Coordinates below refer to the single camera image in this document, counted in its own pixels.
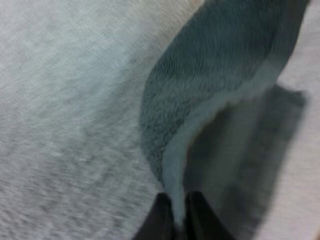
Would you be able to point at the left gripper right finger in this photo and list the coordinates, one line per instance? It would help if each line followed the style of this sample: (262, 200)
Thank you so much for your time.
(202, 220)

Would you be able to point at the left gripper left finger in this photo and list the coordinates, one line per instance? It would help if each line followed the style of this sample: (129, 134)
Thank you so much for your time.
(157, 220)

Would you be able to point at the grey-green towel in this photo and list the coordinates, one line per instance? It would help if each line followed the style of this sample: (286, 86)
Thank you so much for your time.
(210, 75)

